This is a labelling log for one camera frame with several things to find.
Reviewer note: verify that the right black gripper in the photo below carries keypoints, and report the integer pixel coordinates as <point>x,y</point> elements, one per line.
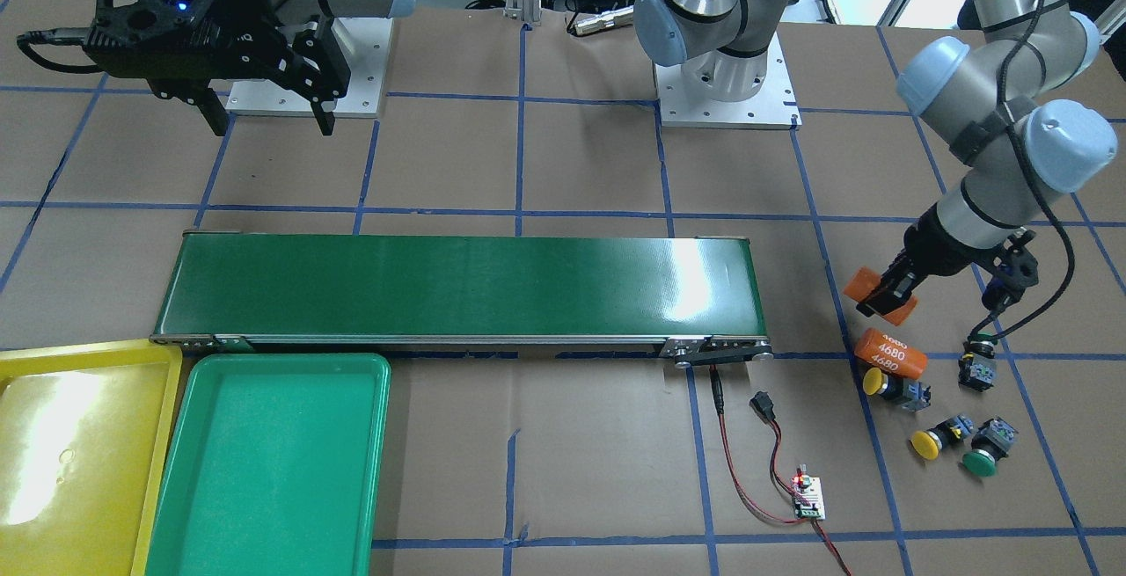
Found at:
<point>249,6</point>

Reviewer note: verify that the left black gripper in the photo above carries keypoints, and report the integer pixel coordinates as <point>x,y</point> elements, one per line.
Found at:
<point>922,256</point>

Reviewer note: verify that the plain orange cylinder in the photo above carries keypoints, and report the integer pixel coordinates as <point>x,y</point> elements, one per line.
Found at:
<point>892,309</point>

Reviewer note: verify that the orange cylinder labelled 4680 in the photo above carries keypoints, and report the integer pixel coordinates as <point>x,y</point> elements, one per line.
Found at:
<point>890,354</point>

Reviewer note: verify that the yellow push button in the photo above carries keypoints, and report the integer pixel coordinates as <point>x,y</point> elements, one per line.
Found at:
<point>929,443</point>
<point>905,393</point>

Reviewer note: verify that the green push button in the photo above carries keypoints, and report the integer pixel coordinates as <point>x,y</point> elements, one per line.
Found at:
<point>991,443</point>
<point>977,365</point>

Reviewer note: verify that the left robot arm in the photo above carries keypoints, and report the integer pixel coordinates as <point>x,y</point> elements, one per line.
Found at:
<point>1021,155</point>

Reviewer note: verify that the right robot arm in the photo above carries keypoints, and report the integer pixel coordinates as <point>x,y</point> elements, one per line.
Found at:
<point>299,12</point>

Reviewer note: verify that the green conveyor belt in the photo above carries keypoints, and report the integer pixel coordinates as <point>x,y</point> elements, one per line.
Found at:
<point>694,301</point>

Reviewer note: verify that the small green controller board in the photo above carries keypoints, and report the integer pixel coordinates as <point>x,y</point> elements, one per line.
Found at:
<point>808,500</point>

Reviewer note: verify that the green plastic tray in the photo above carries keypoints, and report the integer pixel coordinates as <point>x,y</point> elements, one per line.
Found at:
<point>274,467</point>

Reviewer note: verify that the yellow plastic tray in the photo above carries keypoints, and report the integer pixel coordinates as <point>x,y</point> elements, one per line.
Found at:
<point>84,435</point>

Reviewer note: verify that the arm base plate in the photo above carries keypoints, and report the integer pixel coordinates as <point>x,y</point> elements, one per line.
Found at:
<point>338,70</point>
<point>723,91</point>

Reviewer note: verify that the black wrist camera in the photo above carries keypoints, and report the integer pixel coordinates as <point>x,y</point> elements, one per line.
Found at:
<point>1013,269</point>

